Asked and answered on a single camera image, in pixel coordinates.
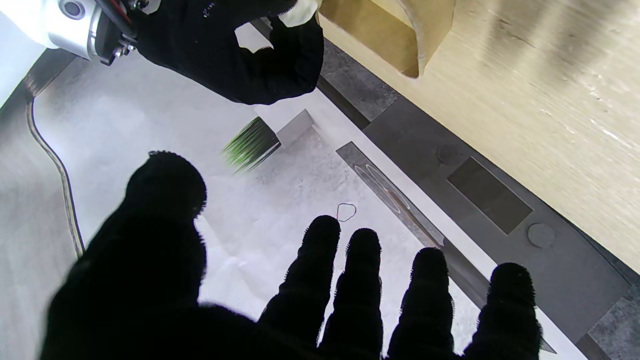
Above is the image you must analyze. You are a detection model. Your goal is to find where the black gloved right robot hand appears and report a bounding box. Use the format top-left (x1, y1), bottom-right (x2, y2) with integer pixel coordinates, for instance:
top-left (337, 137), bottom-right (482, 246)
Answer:
top-left (132, 0), bottom-right (325, 106)

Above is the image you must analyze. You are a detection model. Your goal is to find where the dark long knife tray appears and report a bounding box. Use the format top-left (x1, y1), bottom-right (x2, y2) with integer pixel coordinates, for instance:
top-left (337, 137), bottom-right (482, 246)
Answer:
top-left (336, 141), bottom-right (557, 354)

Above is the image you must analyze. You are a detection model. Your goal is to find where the green plant in white pot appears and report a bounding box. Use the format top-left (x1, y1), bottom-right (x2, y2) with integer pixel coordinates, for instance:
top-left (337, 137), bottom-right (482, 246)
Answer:
top-left (222, 109), bottom-right (316, 175)

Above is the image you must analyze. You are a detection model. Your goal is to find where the red black arm cable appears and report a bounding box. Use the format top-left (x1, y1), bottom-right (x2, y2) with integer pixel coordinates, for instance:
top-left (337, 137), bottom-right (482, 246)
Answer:
top-left (95, 0), bottom-right (137, 38)

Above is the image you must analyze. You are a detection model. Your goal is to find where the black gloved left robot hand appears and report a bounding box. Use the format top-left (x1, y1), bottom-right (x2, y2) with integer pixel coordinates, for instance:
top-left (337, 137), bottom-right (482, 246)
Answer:
top-left (40, 150), bottom-right (543, 360)

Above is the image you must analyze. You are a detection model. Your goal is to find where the brown paper food container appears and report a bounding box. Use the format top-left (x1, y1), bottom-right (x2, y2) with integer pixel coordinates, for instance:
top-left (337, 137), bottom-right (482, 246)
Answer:
top-left (318, 0), bottom-right (456, 79)

